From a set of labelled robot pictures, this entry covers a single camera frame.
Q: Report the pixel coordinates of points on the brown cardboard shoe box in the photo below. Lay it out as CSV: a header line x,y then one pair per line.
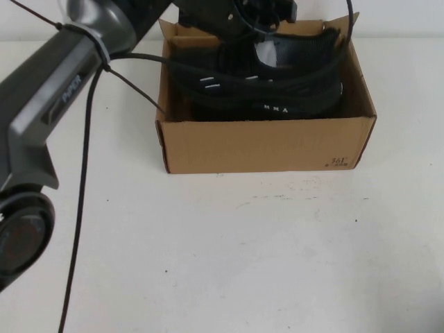
x,y
263,145

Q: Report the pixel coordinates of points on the black knit sneaker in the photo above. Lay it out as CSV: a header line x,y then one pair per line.
x,y
236,66
215,112

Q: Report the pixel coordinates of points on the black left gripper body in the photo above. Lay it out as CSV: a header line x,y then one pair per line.
x,y
208,17

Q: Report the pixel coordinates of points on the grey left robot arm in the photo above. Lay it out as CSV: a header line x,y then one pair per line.
x,y
45,86

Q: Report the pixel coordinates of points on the white foam shoe stuffing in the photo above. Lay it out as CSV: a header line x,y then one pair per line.
x,y
272,52

